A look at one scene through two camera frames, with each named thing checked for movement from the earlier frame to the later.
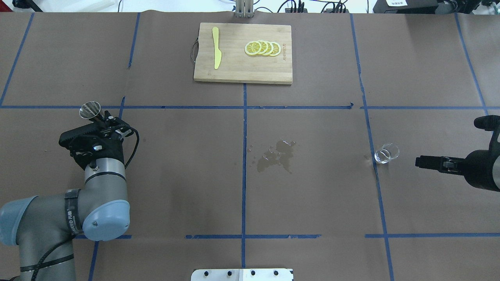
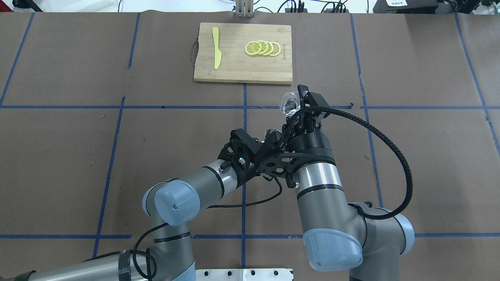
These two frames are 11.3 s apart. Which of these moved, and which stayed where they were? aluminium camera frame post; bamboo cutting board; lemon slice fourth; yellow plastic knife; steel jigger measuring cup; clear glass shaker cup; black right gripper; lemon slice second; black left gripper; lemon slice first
Moved: black left gripper; clear glass shaker cup; steel jigger measuring cup; black right gripper
Stayed: lemon slice first; lemon slice fourth; lemon slice second; bamboo cutting board; yellow plastic knife; aluminium camera frame post
